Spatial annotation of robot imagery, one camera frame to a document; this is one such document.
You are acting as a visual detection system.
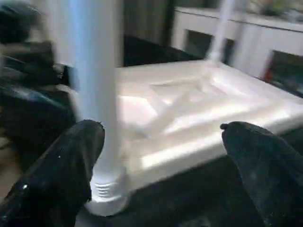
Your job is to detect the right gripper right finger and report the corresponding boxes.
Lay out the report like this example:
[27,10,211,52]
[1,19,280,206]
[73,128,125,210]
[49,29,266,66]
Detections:
[219,121,303,227]

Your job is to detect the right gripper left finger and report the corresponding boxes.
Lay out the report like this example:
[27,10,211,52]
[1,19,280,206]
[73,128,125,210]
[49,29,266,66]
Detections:
[0,120,106,227]

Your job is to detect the white plastic table top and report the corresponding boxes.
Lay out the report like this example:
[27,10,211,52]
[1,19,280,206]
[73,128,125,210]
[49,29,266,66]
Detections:
[84,58,303,217]

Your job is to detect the white plastic table leg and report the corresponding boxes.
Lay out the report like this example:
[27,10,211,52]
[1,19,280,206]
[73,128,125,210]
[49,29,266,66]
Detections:
[207,0,236,66]
[46,0,131,211]

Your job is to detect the black table mat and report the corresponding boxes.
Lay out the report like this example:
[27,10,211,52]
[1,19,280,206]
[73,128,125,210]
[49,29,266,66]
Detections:
[0,34,303,227]

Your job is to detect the white cabinet with glass doors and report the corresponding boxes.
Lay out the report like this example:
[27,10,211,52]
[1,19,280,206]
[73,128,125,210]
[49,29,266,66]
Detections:
[171,6,303,99]

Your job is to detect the grey curtain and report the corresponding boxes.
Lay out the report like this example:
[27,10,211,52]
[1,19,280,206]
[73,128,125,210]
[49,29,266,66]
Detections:
[123,0,177,47]

